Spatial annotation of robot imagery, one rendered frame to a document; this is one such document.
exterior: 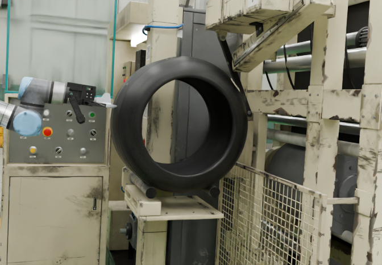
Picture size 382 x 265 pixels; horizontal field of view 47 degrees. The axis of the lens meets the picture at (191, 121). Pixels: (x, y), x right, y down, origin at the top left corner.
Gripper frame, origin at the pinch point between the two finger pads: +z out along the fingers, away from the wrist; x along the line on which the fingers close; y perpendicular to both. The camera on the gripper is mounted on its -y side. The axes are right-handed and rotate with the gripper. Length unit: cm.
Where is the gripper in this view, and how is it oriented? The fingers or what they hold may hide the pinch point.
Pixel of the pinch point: (113, 107)
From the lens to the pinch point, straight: 184.7
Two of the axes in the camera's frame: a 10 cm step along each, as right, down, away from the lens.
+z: 9.4, 1.4, 3.2
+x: -3.1, -0.7, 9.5
